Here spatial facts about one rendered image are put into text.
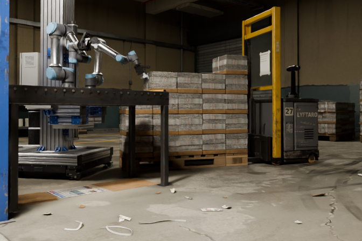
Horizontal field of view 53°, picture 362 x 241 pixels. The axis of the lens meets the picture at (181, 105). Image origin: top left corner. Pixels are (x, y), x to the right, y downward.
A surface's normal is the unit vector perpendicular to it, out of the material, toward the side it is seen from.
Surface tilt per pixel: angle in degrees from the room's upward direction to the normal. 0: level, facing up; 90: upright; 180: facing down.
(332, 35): 90
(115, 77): 90
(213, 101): 90
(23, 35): 90
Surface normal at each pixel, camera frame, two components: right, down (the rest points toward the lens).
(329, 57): -0.75, -0.01
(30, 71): -0.20, -0.02
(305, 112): 0.35, -0.01
